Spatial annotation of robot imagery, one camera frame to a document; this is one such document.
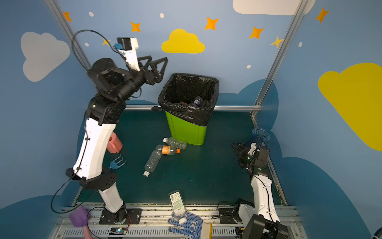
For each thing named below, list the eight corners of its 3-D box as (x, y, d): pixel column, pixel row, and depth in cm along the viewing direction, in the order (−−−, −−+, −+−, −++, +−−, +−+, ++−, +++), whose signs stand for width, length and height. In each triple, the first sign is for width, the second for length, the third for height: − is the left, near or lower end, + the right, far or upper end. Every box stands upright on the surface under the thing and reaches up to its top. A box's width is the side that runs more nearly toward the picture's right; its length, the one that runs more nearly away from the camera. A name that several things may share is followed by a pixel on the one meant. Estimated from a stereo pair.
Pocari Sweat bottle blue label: (142, 175, 89) (140, 172, 86) (158, 147, 102) (157, 143, 99) (150, 178, 88) (148, 175, 85) (165, 149, 101) (164, 145, 98)
